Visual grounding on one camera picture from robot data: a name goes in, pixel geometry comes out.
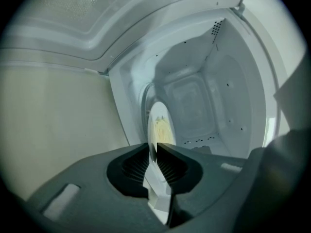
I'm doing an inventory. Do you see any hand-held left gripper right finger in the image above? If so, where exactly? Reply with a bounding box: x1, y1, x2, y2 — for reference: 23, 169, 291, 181
156, 142, 251, 229

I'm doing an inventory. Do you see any glass microwave turntable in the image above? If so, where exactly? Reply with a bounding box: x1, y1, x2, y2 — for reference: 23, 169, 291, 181
140, 81, 158, 146

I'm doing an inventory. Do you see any white plate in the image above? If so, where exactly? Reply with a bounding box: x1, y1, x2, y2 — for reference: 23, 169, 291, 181
147, 100, 177, 166

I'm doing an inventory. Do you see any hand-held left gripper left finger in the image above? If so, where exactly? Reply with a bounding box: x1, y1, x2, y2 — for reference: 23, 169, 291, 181
26, 142, 169, 233

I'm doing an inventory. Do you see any white microwave door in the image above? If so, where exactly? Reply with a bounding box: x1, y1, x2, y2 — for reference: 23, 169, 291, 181
0, 0, 246, 74

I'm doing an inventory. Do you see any pale yellow food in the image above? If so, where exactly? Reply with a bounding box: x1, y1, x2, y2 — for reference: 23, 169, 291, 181
155, 116, 172, 142

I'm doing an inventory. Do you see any white microwave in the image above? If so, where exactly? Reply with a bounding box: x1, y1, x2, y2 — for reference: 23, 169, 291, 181
0, 0, 284, 161

